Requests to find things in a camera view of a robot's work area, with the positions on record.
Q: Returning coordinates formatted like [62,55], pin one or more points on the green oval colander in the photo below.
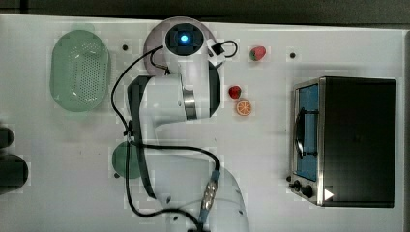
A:
[79,71]

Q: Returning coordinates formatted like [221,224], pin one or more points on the light strawberry toy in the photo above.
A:
[257,53]

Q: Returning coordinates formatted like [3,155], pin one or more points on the small black cylinder holder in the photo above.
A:
[6,137]

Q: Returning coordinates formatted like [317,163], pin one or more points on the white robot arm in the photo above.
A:
[182,85]

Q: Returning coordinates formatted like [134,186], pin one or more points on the green mug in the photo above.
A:
[119,158]

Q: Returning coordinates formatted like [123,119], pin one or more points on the orange slice toy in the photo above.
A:
[243,107]

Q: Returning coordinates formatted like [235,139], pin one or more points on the dark red strawberry toy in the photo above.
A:
[235,92]

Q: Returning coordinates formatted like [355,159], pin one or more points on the large black cylinder holder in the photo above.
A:
[13,173]

